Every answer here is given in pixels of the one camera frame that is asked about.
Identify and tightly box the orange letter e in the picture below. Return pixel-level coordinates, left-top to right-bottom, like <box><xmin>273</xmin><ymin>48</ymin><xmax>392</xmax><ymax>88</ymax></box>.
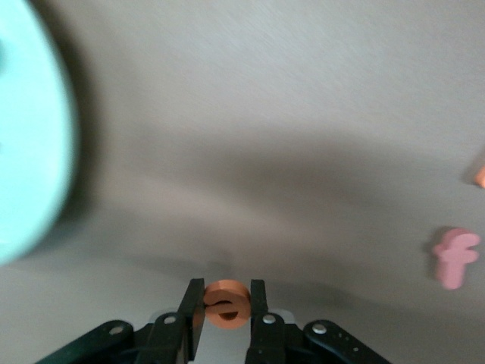
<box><xmin>203</xmin><ymin>279</ymin><xmax>252</xmax><ymax>330</ymax></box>

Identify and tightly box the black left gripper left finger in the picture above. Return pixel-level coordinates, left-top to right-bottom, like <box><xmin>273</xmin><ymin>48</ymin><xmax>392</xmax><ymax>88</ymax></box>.
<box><xmin>139</xmin><ymin>278</ymin><xmax>208</xmax><ymax>364</ymax></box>

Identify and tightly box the pinkish red letter f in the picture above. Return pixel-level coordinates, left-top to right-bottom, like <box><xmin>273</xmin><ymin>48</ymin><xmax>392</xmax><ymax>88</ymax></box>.
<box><xmin>431</xmin><ymin>227</ymin><xmax>481</xmax><ymax>291</ymax></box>

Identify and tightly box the light green plate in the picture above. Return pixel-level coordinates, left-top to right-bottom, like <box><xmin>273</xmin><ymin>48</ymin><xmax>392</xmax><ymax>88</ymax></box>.
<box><xmin>0</xmin><ymin>0</ymin><xmax>79</xmax><ymax>265</ymax></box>

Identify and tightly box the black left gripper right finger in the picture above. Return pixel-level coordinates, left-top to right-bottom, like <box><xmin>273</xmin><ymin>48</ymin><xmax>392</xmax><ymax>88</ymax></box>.
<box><xmin>245</xmin><ymin>279</ymin><xmax>293</xmax><ymax>364</ymax></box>

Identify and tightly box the brown table cover sheet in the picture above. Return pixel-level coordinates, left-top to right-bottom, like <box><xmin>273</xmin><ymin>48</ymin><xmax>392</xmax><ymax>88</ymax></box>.
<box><xmin>0</xmin><ymin>0</ymin><xmax>485</xmax><ymax>364</ymax></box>

